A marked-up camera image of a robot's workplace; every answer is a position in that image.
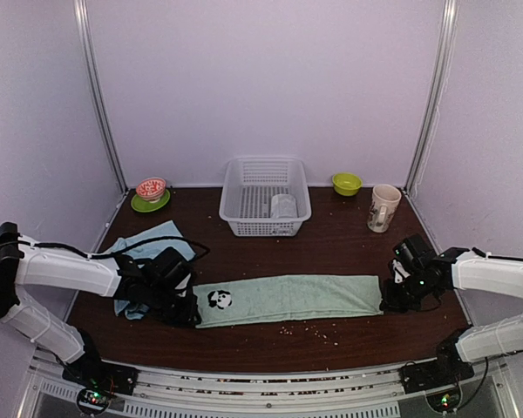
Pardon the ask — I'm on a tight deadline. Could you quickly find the white plastic basket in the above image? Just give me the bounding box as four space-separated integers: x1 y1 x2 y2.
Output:
219 158 312 237

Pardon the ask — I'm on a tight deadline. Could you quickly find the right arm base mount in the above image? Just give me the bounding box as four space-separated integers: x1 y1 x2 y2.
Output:
399 360 474 415

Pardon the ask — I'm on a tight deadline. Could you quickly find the right aluminium frame post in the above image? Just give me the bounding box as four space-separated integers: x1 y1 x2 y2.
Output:
405 0 458 199

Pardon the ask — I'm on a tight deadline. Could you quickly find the green panda towel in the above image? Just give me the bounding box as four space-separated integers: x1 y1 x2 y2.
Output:
194 274 383 328

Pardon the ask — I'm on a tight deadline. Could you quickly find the aluminium frame post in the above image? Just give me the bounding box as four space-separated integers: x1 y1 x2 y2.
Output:
405 0 458 199
73 0 129 194

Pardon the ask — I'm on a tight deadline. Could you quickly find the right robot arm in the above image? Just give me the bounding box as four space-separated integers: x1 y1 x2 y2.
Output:
380 234 523 385

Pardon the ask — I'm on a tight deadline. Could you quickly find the rolled grey towel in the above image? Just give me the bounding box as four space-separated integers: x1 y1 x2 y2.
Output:
270 193 297 219

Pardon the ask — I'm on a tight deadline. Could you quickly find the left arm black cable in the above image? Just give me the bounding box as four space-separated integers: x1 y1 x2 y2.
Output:
0 236 211 271

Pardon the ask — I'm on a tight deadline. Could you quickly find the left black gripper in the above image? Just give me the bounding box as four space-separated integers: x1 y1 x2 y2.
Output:
145 282 201 327

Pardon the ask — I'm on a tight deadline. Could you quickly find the light blue towel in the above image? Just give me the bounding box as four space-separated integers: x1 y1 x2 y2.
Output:
105 220 196 320

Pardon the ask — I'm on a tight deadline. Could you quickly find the front aluminium rail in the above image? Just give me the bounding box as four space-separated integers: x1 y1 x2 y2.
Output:
25 363 520 418

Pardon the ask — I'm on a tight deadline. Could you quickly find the cream printed mug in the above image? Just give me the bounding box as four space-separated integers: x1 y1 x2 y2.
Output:
367 184 402 233

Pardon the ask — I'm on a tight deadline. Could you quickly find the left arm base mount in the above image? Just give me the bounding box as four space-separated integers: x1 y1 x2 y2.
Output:
62 363 139 416

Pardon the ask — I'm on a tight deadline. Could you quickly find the lime green bowl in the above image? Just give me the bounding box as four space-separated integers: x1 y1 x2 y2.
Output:
332 172 363 197

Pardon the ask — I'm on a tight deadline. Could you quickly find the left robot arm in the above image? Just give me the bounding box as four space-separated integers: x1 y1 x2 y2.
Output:
0 221 201 387

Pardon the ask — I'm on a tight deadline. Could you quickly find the left aluminium frame post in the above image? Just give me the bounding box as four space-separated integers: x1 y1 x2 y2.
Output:
73 0 129 194

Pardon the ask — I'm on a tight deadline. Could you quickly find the red patterned bowl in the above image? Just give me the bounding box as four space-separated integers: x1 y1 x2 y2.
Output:
136 177 166 203

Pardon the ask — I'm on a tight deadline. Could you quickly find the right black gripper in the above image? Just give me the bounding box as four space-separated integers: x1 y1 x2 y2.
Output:
380 270 437 314

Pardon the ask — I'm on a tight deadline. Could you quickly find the green plate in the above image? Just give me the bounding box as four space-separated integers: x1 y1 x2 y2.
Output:
131 189 171 213

